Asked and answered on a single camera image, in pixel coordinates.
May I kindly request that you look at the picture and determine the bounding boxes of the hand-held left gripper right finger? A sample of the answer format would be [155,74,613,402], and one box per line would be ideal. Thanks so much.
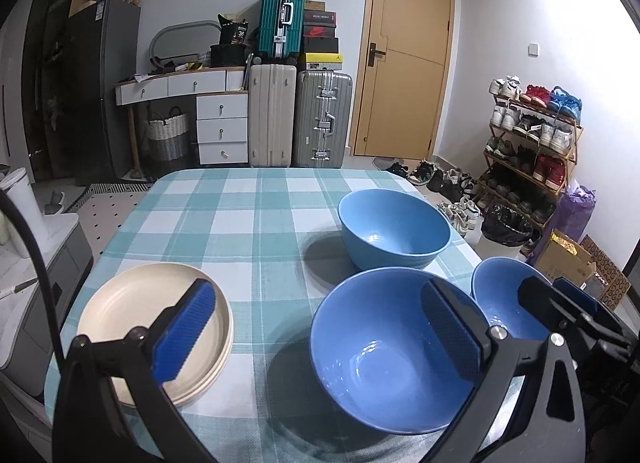
[420,278,587,463]

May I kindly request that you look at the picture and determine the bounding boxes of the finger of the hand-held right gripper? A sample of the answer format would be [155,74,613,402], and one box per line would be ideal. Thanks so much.
[551,276,639,340]
[517,276,631,350]

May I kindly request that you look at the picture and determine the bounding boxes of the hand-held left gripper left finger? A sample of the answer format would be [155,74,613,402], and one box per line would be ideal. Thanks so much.
[51,278,218,463]

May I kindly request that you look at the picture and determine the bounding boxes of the blue bowl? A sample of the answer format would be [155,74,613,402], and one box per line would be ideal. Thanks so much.
[309,266,494,435]
[470,256,557,345]
[337,188,452,272]

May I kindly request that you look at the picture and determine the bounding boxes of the cream plate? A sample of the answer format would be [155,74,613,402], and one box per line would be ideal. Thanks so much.
[117,338,234,410]
[112,315,235,404]
[77,263,234,396]

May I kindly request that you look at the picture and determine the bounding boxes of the brown patterned mat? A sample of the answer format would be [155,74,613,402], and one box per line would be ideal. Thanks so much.
[579,235,632,312]

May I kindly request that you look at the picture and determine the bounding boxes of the printed cardboard box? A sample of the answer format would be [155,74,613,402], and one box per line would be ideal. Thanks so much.
[537,228,599,294]

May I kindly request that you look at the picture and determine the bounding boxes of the purple bag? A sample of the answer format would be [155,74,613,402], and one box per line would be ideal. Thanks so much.
[527,181,597,267]

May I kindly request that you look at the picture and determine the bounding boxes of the cream trash bin black liner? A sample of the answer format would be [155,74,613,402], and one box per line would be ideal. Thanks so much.
[479,201,537,249]

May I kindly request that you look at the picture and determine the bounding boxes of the teal checked tablecloth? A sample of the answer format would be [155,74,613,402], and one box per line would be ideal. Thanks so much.
[43,167,527,463]

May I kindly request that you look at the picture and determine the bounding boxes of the scattered pairs of sneakers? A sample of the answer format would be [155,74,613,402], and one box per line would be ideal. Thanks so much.
[384,158,484,232]

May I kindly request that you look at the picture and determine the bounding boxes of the grey side cabinet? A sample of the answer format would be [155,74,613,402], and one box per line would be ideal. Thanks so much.
[0,212,95,400]

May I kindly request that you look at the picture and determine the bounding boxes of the wooden shoe rack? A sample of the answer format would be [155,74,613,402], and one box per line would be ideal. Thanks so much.
[479,92,584,230]

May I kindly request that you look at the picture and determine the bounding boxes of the patterned floor rug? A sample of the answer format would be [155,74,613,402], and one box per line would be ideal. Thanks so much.
[64,182,154,214]

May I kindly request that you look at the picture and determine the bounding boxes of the shoe rack with shoes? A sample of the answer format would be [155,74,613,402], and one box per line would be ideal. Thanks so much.
[487,75,584,226]

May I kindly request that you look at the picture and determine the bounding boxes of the slim metal utensil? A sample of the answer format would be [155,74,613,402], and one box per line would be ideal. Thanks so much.
[0,277,39,300]

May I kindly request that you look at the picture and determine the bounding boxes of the woven laundry basket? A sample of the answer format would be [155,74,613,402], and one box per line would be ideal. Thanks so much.
[144,106,191,162]

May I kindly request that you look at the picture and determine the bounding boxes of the white kettle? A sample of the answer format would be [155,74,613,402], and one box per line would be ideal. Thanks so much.
[0,167,49,259]

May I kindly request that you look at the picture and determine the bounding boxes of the white dressing table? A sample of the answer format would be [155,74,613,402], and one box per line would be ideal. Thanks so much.
[114,67,250,179]

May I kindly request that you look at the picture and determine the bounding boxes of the silver suitcase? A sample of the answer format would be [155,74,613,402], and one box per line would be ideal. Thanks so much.
[291,70,354,169]

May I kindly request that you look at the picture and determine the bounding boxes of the beige suitcase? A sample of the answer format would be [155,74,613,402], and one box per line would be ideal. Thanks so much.
[248,62,297,169]

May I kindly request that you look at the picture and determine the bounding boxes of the tan wooden door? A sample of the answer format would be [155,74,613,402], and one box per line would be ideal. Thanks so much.
[348,0,456,160]

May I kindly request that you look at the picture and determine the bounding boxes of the dark grey refrigerator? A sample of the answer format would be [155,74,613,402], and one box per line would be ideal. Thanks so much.
[64,0,141,186]

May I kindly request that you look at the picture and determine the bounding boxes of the black storage basket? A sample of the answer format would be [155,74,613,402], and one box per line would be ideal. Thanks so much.
[209,44,251,69]

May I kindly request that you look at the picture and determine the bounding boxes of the oval mirror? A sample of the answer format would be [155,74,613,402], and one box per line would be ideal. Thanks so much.
[148,18,221,69]

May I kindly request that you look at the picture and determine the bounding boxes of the tall dark wardrobe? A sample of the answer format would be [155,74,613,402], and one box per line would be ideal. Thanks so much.
[20,0,121,184]

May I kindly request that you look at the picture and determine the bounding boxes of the yellow and white shoe box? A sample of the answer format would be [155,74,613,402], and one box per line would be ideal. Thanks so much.
[299,52,340,72]

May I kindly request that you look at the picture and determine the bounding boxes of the black printed paper bag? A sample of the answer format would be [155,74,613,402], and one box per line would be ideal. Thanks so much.
[217,14,250,48]

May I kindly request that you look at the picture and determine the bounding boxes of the plain black shoe box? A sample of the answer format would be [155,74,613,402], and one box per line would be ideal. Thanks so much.
[301,37,340,55]

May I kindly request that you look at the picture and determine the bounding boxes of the teal suitcase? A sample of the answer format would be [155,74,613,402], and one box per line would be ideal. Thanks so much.
[257,0,308,64]

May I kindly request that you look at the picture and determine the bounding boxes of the black shoe box red logo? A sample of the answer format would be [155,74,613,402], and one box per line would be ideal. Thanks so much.
[302,23,339,40]

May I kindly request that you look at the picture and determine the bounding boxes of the black cable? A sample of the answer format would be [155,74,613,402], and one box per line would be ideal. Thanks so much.
[0,189,69,370]

